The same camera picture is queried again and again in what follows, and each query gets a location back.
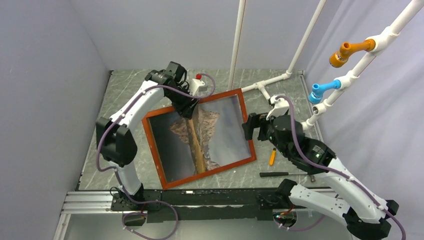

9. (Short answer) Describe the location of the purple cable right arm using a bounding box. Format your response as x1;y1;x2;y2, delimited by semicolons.
274;95;407;240

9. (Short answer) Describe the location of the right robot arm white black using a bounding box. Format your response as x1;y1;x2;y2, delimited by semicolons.
242;113;399;240

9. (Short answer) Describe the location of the black handle hammer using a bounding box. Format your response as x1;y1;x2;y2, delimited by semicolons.
259;171;316;183

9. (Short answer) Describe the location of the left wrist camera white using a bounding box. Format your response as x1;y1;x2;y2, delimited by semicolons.
187;73;208;96

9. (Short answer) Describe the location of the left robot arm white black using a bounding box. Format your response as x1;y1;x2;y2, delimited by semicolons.
95;61;207;210

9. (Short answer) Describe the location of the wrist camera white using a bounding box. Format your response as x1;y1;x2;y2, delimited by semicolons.
266;95;290;120
187;73;208;96

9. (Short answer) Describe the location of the yellow handle screwdriver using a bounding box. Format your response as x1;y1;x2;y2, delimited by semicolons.
268;148;277;166

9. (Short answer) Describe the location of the blue pipe fitting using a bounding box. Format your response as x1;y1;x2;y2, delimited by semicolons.
308;79;342;105

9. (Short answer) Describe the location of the mountain photo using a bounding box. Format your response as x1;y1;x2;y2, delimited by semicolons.
147;94;253;184

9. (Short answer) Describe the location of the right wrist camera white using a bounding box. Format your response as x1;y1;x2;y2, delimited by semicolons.
266;95;290;120

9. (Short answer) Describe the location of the red wooden picture frame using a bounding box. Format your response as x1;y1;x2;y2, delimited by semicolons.
141;88;258;190

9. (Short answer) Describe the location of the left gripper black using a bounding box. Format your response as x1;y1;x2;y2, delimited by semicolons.
166;85;201;120

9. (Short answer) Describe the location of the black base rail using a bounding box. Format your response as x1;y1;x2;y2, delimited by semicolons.
110;188;292;223

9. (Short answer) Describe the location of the orange pipe fitting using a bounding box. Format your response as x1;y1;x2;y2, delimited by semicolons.
329;39;376;68

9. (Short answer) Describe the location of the white PVC pipe stand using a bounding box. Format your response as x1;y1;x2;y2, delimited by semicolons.
227;0;424;132

